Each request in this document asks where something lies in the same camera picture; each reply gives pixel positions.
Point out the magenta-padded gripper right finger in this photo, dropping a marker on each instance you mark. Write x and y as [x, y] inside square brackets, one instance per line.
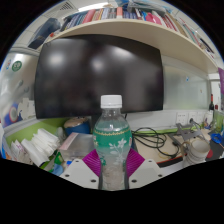
[135, 161]

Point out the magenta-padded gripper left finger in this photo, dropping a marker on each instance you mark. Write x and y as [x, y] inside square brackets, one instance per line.
[90, 163]

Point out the clear green-labelled drink bottle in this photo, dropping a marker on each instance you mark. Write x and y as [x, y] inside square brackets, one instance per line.
[112, 140]

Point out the clear plastic box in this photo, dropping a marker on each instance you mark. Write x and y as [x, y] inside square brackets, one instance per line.
[75, 145]

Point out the blue round container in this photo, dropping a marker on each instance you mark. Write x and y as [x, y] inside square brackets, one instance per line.
[80, 128]

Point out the white tissue stack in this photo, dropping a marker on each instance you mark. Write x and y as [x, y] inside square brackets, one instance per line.
[40, 146]

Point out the grey metal stand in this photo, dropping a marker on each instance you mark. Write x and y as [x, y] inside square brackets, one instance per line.
[186, 130]

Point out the white paper cup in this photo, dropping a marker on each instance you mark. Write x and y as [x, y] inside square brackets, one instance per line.
[196, 150]

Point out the flat round red coaster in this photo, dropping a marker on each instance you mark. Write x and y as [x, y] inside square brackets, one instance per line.
[210, 154]

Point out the black desk mat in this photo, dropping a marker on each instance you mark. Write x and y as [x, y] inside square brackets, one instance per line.
[218, 151]

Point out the black computer monitor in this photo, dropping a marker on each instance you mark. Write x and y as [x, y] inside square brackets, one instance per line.
[96, 76]

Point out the purple hanging banner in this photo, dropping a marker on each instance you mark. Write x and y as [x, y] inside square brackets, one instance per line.
[221, 81]

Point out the beige shelf with books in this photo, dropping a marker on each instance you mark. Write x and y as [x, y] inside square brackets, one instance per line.
[133, 31]

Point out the ceiling lights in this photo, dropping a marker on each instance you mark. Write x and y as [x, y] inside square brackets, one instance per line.
[93, 6]

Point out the white wall socket panel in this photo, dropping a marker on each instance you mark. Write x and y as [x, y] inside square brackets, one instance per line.
[182, 117]

